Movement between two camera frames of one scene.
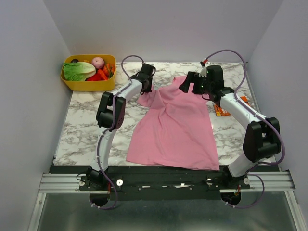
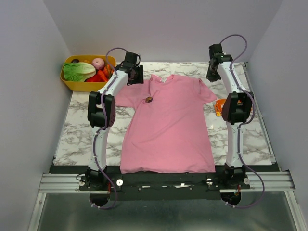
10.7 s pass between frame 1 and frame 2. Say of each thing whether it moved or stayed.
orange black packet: stayed
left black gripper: moved
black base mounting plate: stayed
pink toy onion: stayed
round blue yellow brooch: moved
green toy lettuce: stayed
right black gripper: moved
